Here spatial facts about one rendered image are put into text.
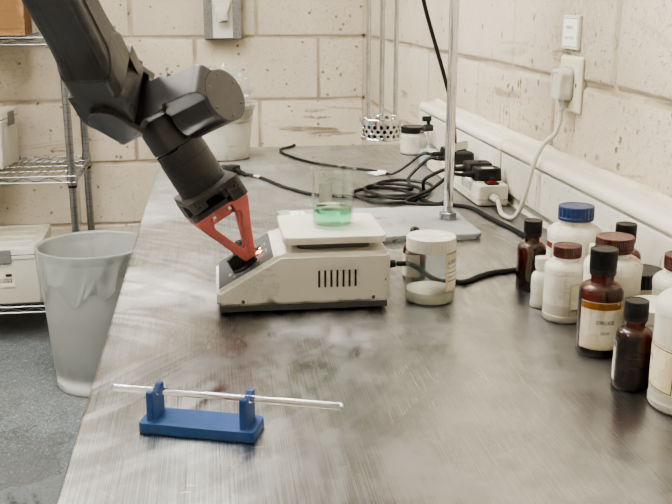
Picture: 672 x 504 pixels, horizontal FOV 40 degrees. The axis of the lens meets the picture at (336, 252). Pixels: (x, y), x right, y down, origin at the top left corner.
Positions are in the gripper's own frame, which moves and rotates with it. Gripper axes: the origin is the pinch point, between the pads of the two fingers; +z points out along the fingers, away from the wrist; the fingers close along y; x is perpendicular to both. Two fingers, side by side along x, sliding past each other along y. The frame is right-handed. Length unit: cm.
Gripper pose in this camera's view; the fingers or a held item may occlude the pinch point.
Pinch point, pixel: (245, 251)
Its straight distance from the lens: 108.1
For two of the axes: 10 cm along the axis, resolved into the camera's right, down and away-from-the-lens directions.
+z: 4.9, 8.2, 3.0
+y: -3.2, -1.4, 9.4
